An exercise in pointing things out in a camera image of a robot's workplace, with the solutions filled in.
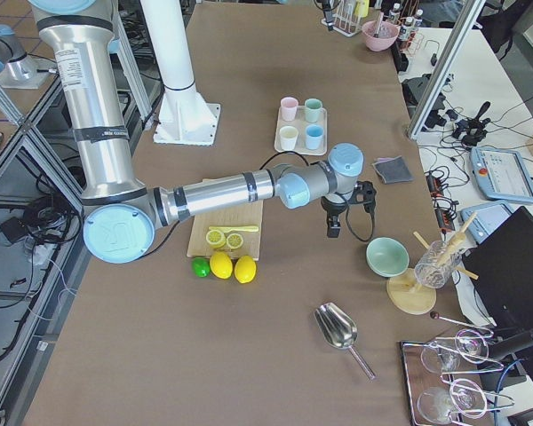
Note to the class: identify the blue teach pendant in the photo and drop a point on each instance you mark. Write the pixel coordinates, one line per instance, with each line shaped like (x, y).
(501, 175)
(489, 216)

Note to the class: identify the yellow lidded bottle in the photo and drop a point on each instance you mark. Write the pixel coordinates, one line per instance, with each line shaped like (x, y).
(362, 8)

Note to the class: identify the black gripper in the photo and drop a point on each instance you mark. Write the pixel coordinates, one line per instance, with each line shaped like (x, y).
(331, 209)

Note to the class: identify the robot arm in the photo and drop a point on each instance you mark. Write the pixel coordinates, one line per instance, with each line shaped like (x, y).
(219, 71)
(2, 49)

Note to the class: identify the yellow plastic knife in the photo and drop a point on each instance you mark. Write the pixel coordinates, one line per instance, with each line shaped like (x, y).
(231, 229)

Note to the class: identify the pink cup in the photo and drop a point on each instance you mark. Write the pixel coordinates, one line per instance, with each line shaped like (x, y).
(288, 108)

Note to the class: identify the lemon half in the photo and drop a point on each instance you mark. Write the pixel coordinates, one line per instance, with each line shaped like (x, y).
(216, 239)
(234, 241)

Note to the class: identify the cream cup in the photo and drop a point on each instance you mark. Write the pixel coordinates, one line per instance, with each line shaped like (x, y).
(288, 136)

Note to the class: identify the wine glass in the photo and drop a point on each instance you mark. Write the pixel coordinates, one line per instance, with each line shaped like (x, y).
(463, 398)
(444, 354)

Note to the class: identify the blue cup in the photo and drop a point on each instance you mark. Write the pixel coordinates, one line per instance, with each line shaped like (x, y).
(314, 136)

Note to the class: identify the wooden cutting board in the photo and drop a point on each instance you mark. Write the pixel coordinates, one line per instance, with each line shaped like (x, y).
(224, 203)

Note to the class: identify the clear textured glass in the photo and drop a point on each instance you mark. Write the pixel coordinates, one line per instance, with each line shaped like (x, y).
(435, 267)

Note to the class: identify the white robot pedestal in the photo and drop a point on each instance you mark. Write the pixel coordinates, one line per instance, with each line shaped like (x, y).
(184, 117)

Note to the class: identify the aluminium frame post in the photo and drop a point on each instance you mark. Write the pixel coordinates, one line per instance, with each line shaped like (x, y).
(458, 34)

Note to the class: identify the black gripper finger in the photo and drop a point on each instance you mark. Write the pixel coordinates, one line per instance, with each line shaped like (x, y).
(327, 9)

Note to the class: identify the green cup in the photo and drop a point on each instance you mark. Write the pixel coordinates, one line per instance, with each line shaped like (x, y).
(312, 109)

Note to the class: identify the grey folded cloth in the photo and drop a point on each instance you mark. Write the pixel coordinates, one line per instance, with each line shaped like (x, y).
(392, 170)

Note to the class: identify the black monitor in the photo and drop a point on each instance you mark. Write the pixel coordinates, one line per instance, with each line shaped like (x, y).
(504, 263)

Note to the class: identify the white wire rack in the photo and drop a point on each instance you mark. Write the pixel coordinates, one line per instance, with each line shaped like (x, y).
(346, 21)

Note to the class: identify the whole yellow lemon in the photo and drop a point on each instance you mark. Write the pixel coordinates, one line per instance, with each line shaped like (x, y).
(221, 265)

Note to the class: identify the green lime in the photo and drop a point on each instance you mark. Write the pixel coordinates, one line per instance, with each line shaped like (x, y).
(201, 267)

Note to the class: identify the cream serving tray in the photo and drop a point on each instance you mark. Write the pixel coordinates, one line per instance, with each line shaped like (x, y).
(300, 123)

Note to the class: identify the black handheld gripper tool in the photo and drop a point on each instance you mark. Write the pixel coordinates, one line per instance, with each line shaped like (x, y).
(470, 131)

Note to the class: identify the metal scoop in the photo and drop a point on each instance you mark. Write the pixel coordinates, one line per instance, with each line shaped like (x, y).
(340, 332)

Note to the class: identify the metal tube with black cap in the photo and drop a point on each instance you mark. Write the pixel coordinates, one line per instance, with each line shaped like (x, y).
(378, 23)

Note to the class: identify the mint green bowl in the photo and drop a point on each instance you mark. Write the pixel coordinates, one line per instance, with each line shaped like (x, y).
(387, 257)

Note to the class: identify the pink bowl with ice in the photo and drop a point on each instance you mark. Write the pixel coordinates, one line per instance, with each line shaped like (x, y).
(387, 35)

